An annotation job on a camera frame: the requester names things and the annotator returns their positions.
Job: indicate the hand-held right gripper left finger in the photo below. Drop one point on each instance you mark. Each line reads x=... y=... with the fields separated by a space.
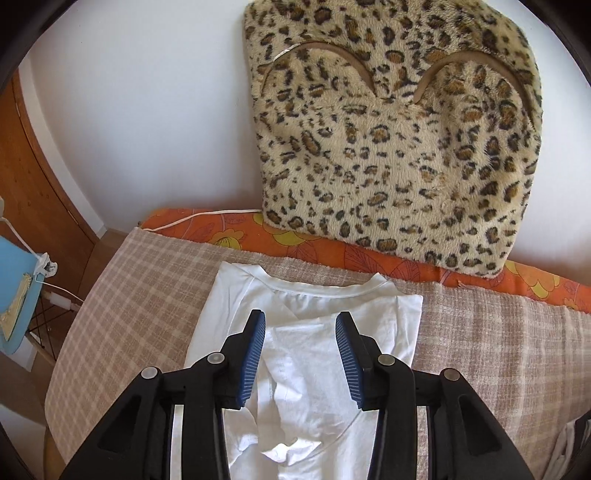
x=251 y=360

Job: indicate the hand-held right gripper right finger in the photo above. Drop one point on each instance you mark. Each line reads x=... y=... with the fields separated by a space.
x=348 y=364

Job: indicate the white t-shirt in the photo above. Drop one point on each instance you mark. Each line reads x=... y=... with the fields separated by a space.
x=300 y=295

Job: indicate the beige plaid blanket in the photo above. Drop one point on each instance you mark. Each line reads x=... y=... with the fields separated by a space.
x=138 y=300

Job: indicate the orange floral sheet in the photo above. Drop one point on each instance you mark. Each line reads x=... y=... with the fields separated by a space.
x=221 y=230

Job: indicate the leopard print cushion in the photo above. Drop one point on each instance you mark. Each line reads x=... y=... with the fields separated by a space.
x=392 y=161

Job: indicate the white cloth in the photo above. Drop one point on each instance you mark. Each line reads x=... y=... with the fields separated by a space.
x=572 y=447

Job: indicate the wooden door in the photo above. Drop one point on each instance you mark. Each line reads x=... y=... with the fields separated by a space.
x=37 y=175

